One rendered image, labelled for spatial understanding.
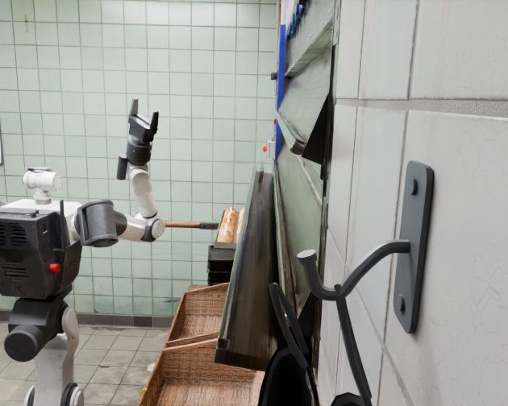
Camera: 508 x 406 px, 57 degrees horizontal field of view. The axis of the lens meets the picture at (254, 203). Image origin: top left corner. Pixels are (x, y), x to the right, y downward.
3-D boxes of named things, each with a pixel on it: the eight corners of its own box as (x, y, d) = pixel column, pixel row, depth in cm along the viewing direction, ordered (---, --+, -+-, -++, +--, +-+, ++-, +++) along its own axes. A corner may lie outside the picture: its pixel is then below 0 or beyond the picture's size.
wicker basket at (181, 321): (269, 318, 261) (271, 272, 255) (273, 378, 206) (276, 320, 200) (182, 316, 261) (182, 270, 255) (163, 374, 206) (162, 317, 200)
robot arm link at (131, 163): (154, 157, 167) (150, 184, 172) (146, 142, 174) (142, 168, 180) (122, 157, 161) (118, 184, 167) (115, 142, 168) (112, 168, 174)
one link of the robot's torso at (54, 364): (70, 431, 175) (63, 316, 164) (23, 429, 175) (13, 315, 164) (85, 404, 189) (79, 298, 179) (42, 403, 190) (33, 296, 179)
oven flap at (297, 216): (279, 165, 244) (293, 129, 240) (308, 334, 70) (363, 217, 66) (271, 161, 244) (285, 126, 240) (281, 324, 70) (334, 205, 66)
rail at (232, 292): (252, 170, 245) (256, 170, 246) (215, 348, 71) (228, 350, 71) (253, 166, 245) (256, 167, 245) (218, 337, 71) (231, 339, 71)
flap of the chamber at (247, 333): (251, 174, 246) (289, 181, 246) (213, 362, 72) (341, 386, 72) (252, 170, 245) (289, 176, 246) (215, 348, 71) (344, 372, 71)
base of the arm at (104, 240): (127, 243, 164) (109, 238, 153) (94, 253, 166) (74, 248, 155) (121, 204, 168) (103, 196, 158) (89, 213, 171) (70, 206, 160)
